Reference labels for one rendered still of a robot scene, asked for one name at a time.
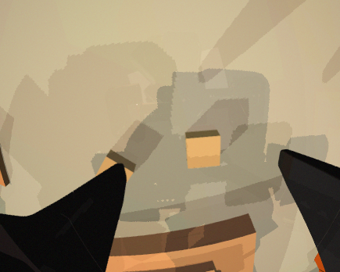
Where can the tan cube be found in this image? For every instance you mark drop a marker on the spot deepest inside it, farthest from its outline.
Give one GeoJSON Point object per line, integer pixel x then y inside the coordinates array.
{"type": "Point", "coordinates": [202, 148]}
{"type": "Point", "coordinates": [113, 158]}

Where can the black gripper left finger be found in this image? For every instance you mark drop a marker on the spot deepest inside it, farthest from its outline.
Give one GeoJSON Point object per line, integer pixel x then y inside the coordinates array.
{"type": "Point", "coordinates": [74, 234]}

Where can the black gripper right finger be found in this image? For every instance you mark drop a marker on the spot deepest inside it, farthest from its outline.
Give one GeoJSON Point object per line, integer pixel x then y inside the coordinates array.
{"type": "Point", "coordinates": [315, 187]}

